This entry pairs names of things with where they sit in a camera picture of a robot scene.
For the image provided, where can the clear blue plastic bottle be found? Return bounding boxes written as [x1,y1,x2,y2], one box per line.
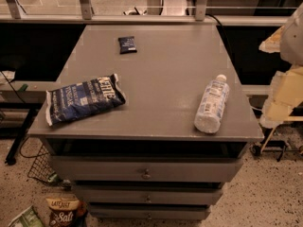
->
[194,75,230,134]

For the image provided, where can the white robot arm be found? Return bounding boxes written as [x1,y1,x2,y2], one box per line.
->
[259,5,303,129]

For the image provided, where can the dark blue rxbar blueberry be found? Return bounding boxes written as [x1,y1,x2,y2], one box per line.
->
[118,36,137,54]

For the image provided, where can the grey drawer cabinet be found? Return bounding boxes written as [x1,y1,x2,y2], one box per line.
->
[29,24,262,219]

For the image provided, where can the top drawer knob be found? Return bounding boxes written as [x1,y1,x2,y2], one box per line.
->
[141,168,152,180]

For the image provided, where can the drawer knob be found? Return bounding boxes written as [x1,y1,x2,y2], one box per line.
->
[141,168,152,180]
[144,196,152,204]

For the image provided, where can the middle drawer knob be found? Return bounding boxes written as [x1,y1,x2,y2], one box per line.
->
[144,196,152,204]

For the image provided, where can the blue kettle chips bag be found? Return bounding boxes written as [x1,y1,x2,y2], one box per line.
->
[45,74,126,126]

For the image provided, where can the late july chips bag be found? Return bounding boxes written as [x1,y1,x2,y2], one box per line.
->
[46,198,87,227]

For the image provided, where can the black table leg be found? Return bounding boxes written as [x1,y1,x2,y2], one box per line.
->
[5,109,36,166]

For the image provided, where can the green snack bag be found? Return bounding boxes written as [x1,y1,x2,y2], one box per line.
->
[8,206,45,227]

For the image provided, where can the yellow rolling cart frame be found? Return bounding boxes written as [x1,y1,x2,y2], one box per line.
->
[250,126,303,162]

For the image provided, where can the black cable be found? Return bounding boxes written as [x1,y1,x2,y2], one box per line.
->
[206,13,235,61]

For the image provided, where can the black wire basket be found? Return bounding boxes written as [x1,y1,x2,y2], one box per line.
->
[27,146,62,185]

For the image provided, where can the metal railing frame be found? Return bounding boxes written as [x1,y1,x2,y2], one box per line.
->
[0,0,303,26]

